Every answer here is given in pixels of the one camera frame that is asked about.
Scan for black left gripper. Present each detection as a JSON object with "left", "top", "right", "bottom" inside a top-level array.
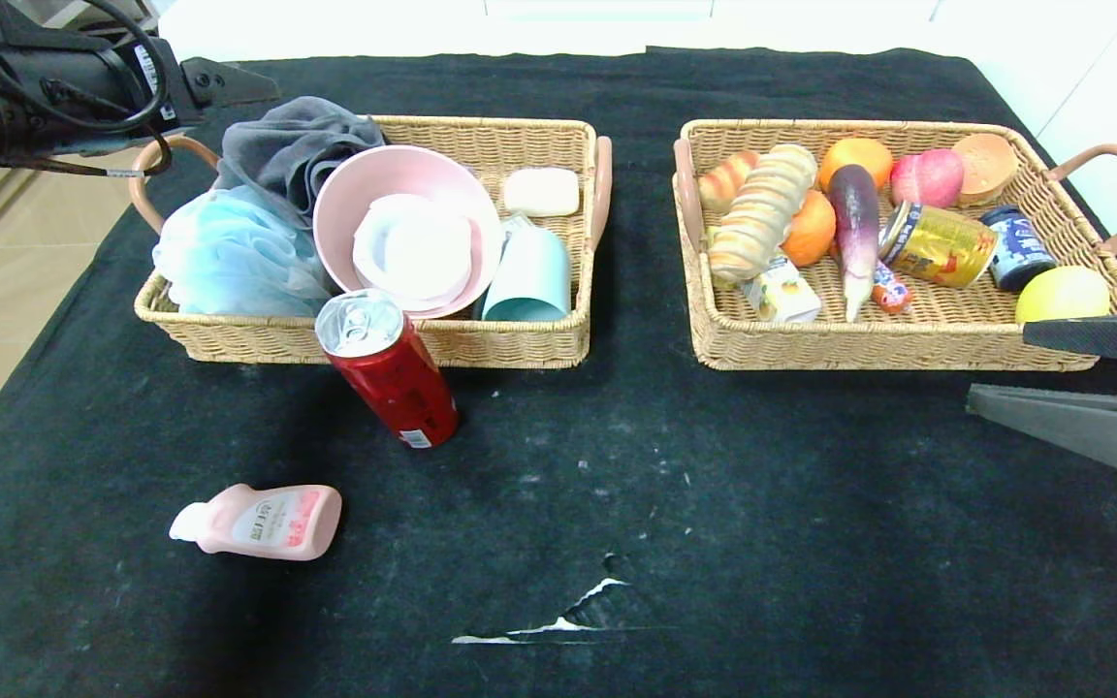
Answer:
[{"left": 5, "top": 35, "right": 282, "bottom": 157}]

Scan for grey cloth with tag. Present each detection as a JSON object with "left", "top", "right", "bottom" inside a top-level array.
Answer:
[{"left": 213, "top": 96, "right": 388, "bottom": 222}]

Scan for red soda can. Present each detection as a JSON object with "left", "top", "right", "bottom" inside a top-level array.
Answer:
[{"left": 316, "top": 288, "right": 460, "bottom": 449}]

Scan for pink lotion bottle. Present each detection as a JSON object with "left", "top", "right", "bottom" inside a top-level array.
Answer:
[{"left": 169, "top": 484, "right": 343, "bottom": 562}]

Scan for long striped bread roll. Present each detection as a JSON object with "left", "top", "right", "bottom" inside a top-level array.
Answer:
[{"left": 707, "top": 144, "right": 819, "bottom": 285}]

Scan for red peach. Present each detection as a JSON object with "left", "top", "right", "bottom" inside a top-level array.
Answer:
[{"left": 890, "top": 148, "right": 965, "bottom": 209}]

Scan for yellow drink can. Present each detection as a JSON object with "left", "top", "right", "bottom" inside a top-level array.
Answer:
[{"left": 880, "top": 201, "right": 1001, "bottom": 289}]

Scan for light blue bath pouf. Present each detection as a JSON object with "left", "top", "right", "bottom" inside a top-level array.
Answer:
[{"left": 152, "top": 186, "right": 335, "bottom": 317}]

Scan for pink bowl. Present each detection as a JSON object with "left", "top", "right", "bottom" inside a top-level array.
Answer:
[{"left": 312, "top": 145, "right": 504, "bottom": 319}]

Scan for white dish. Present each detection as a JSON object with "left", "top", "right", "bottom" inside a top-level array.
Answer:
[{"left": 353, "top": 194, "right": 473, "bottom": 309}]

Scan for white low cabinet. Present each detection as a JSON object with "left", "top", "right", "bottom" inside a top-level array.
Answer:
[{"left": 157, "top": 0, "right": 1117, "bottom": 137}]

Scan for white soap bar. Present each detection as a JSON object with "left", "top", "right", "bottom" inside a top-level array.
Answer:
[{"left": 503, "top": 168, "right": 581, "bottom": 218}]

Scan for teal plastic cup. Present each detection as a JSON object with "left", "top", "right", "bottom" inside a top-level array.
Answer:
[{"left": 481, "top": 226, "right": 572, "bottom": 322}]

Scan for croissant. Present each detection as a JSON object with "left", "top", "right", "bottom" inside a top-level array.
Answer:
[{"left": 697, "top": 151, "right": 763, "bottom": 214}]

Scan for small juice carton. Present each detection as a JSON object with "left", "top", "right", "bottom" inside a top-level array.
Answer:
[{"left": 741, "top": 254, "right": 822, "bottom": 324}]

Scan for orange fruit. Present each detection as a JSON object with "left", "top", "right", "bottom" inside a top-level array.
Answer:
[
  {"left": 820, "top": 138, "right": 894, "bottom": 192},
  {"left": 780, "top": 190, "right": 838, "bottom": 269}
]

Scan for purple eggplant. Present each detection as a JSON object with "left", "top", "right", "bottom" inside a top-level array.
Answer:
[{"left": 826, "top": 163, "right": 881, "bottom": 323}]

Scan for round brown bun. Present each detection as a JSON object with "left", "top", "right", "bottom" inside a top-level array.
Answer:
[{"left": 951, "top": 134, "right": 1018, "bottom": 207}]

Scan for dark blue tin can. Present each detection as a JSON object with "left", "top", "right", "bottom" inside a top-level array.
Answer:
[{"left": 983, "top": 206, "right": 1057, "bottom": 293}]

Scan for yellow lemon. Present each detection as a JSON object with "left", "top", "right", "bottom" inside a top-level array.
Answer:
[{"left": 1015, "top": 266, "right": 1111, "bottom": 325}]

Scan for wicker basket brown handles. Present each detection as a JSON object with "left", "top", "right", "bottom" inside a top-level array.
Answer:
[
  {"left": 673, "top": 119, "right": 1117, "bottom": 372},
  {"left": 129, "top": 116, "right": 614, "bottom": 369}
]

